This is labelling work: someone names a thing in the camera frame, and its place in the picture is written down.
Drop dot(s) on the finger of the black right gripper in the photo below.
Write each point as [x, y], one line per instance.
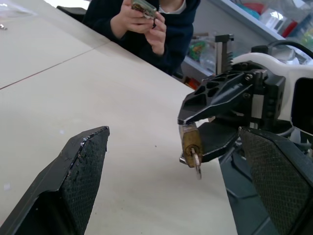
[217, 139]
[220, 98]

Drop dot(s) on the small silver metal piece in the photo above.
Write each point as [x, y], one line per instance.
[3, 27]

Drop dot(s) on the person in dark hoodie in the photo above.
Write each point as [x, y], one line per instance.
[178, 36]

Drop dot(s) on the dark moulded plastic panel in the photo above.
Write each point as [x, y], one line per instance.
[239, 191]

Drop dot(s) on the green printed plastic bag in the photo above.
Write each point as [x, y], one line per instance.
[196, 49]

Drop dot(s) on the person's left hand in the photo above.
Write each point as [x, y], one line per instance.
[157, 36]

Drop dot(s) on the phone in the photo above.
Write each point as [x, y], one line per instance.
[144, 7]

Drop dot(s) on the grey storage shelf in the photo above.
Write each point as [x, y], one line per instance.
[244, 17]

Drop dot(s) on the brass padlock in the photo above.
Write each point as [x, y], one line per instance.
[192, 139]

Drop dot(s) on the silver padlock key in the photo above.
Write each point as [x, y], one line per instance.
[198, 166]

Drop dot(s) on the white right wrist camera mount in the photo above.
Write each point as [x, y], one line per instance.
[269, 61]

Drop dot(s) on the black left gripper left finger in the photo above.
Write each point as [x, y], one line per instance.
[80, 171]

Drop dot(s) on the person's right hand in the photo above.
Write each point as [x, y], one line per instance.
[132, 19]

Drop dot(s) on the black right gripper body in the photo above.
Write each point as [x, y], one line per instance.
[274, 98]

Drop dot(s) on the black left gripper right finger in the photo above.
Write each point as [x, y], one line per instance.
[276, 176]

